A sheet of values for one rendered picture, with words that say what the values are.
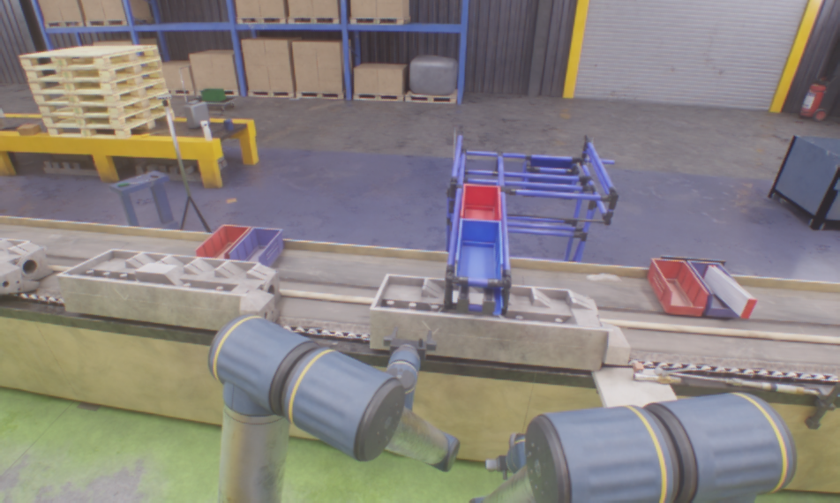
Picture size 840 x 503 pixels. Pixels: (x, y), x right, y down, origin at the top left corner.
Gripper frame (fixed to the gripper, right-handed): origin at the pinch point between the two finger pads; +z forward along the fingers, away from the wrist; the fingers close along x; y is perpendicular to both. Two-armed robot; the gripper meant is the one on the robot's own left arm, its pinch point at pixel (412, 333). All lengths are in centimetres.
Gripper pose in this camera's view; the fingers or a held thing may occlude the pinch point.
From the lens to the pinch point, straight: 171.1
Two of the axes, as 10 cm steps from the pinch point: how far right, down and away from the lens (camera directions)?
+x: -9.9, -0.8, 1.0
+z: 1.2, -3.4, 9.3
